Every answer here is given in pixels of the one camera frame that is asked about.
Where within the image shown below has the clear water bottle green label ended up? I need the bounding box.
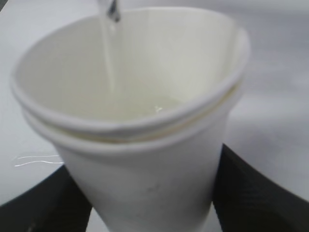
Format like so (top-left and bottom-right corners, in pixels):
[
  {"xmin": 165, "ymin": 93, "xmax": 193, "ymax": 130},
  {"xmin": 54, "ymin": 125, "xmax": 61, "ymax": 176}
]
[{"xmin": 97, "ymin": 0, "xmax": 121, "ymax": 23}]

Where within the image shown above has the white paper cup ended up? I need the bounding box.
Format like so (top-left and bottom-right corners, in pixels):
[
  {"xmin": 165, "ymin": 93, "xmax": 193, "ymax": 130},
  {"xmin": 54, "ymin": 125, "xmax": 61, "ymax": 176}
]
[{"xmin": 11, "ymin": 7, "xmax": 251, "ymax": 232}]

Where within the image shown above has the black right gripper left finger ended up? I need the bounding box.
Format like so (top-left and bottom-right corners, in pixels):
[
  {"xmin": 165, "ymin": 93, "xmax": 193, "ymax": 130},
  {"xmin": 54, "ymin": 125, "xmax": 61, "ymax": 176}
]
[{"xmin": 0, "ymin": 166, "xmax": 92, "ymax": 232}]

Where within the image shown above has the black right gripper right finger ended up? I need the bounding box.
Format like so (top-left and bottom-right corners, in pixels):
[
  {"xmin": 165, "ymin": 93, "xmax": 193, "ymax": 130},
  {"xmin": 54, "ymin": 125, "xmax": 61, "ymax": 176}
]
[{"xmin": 213, "ymin": 145, "xmax": 309, "ymax": 232}]

